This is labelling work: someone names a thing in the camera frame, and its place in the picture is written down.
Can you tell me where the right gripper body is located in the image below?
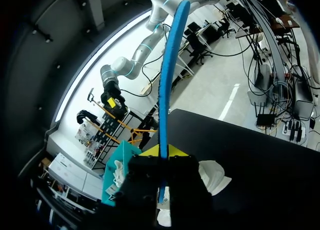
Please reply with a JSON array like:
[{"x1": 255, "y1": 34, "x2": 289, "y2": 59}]
[{"x1": 100, "y1": 80, "x2": 128, "y2": 116}]

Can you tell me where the teal box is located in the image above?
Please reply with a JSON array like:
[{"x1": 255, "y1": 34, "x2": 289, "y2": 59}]
[{"x1": 100, "y1": 139, "x2": 143, "y2": 207}]

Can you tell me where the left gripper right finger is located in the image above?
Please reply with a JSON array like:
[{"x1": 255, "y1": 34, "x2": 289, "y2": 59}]
[{"x1": 167, "y1": 144, "x2": 214, "y2": 216}]

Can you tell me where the white shoe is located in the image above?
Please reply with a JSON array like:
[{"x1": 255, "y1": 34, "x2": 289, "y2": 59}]
[{"x1": 156, "y1": 160, "x2": 233, "y2": 228}]

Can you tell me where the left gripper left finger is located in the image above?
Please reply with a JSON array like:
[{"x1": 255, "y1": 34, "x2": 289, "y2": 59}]
[{"x1": 114, "y1": 144, "x2": 161, "y2": 216}]

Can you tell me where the white crumpled paper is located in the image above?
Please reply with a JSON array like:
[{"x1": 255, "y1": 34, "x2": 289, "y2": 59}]
[{"x1": 112, "y1": 160, "x2": 130, "y2": 189}]

